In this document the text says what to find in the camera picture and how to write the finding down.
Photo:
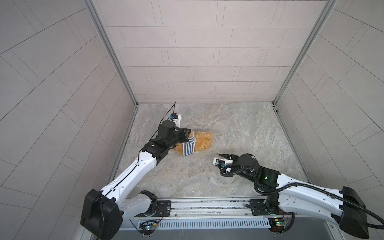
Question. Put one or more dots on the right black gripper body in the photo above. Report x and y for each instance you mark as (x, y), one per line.
(236, 170)

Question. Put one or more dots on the right small circuit board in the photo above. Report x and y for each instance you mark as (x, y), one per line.
(277, 224)

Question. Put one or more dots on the small circuit board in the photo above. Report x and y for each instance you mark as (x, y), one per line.
(277, 224)
(150, 225)

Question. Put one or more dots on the blue white striped knit sweater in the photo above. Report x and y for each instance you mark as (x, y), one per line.
(189, 147)

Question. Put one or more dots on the aluminium mounting rail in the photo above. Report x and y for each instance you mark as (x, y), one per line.
(234, 207)

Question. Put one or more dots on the left small circuit board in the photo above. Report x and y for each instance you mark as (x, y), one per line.
(150, 225)

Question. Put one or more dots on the aluminium corner post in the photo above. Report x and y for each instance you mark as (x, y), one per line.
(89, 5)
(324, 15)

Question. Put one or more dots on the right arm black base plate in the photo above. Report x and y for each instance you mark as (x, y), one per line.
(261, 207)

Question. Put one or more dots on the brown teddy bear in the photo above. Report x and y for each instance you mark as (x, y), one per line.
(204, 140)

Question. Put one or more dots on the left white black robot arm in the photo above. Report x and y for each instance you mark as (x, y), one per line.
(105, 210)

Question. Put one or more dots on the left aluminium corner post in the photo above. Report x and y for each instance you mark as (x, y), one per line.
(89, 5)

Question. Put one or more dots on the white ventilation grille strip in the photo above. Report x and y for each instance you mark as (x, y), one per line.
(205, 224)

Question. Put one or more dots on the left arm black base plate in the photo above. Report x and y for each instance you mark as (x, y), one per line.
(161, 209)

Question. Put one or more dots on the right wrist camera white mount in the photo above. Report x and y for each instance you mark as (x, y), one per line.
(222, 163)

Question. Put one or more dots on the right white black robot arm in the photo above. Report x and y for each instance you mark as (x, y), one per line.
(342, 207)

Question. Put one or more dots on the right aluminium corner post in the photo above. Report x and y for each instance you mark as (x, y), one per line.
(324, 15)

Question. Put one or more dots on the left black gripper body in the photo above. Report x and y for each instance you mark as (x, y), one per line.
(175, 138)

